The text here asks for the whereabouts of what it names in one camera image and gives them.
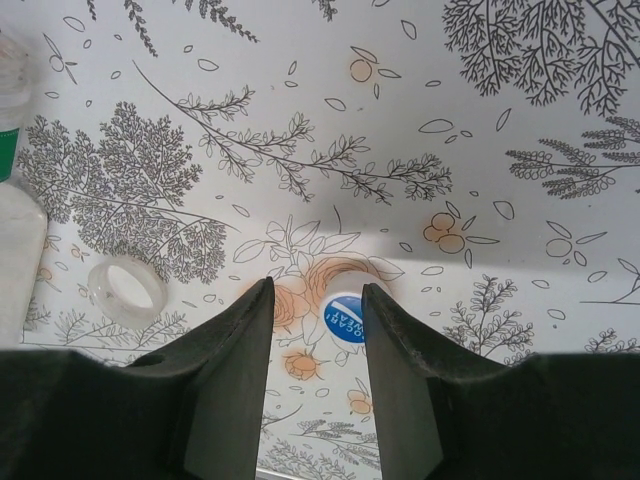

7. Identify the white cap with blue print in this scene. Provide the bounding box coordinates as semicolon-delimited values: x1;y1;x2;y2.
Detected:
319;268;385;351

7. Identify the clear bottle green label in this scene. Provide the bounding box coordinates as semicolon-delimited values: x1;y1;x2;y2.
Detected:
0;28;50;347

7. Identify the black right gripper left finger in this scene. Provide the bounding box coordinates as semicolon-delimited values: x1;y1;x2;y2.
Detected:
0;276;276;480

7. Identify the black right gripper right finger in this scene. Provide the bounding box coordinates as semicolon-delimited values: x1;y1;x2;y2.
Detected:
361;282;640;480

